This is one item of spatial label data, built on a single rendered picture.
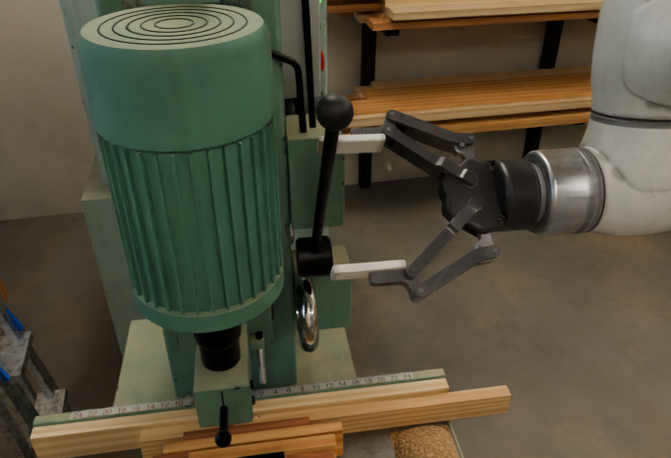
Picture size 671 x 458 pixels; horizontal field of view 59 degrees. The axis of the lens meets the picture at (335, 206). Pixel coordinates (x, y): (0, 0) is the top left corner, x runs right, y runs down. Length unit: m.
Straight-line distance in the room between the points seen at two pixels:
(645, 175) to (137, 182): 0.49
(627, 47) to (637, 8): 0.03
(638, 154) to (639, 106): 0.05
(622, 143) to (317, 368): 0.73
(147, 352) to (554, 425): 1.43
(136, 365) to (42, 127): 2.11
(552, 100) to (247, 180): 2.54
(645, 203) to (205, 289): 0.45
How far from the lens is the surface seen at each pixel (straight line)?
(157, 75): 0.52
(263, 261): 0.64
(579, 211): 0.63
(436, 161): 0.62
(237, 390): 0.78
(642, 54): 0.62
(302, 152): 0.83
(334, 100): 0.54
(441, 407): 0.94
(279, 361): 1.08
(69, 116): 3.14
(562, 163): 0.63
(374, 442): 0.93
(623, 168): 0.64
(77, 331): 2.60
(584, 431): 2.23
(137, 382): 1.19
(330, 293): 0.95
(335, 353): 1.19
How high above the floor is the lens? 1.65
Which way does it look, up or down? 32 degrees down
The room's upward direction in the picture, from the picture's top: straight up
